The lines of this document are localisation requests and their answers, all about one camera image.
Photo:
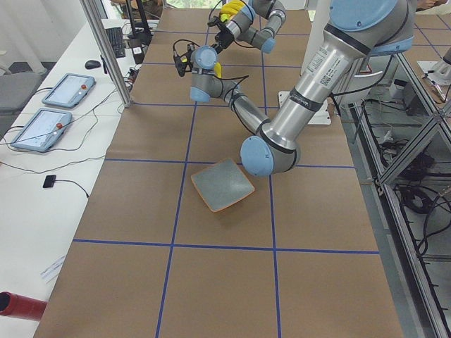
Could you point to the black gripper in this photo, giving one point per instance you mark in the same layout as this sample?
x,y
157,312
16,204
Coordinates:
x,y
223,36
209,72

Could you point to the bright yellow banana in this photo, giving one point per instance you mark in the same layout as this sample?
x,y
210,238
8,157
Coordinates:
x,y
230,9

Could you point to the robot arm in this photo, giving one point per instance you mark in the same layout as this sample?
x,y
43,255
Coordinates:
x,y
255,23
355,29

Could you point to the grey square plate orange rim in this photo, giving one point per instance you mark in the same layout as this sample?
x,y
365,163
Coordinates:
x,y
222,185

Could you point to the black keyboard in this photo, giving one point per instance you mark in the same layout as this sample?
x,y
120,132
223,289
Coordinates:
x,y
115,37

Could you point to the black computer mouse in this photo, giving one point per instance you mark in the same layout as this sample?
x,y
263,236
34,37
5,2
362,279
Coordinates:
x,y
92,64

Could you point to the upper blue teach pendant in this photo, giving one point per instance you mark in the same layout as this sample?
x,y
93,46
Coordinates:
x,y
69,91

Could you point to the blue teach pendant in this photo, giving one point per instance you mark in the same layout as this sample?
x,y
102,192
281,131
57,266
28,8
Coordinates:
x,y
43,130
69,91

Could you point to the lower blue teach pendant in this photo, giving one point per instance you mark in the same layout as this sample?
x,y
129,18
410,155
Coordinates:
x,y
43,130

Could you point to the small black puck device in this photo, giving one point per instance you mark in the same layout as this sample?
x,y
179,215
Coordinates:
x,y
49,181

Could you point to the red cylinder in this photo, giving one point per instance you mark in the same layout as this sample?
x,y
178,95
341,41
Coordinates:
x,y
22,307

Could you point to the aluminium frame post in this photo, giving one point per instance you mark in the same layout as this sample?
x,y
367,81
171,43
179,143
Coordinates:
x,y
94,19

